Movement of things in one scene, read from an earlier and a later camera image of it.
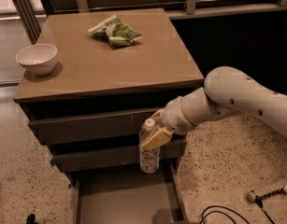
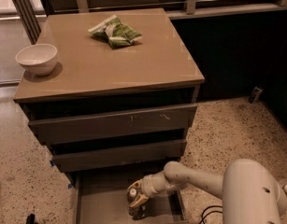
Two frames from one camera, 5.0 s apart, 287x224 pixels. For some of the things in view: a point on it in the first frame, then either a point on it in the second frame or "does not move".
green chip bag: x=117 y=33 does not move
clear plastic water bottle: x=150 y=159 to x=137 y=207
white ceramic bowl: x=38 y=59 does not move
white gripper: x=175 y=116 to x=148 y=186
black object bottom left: x=31 y=218 does not move
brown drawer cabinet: x=90 y=108 does not move
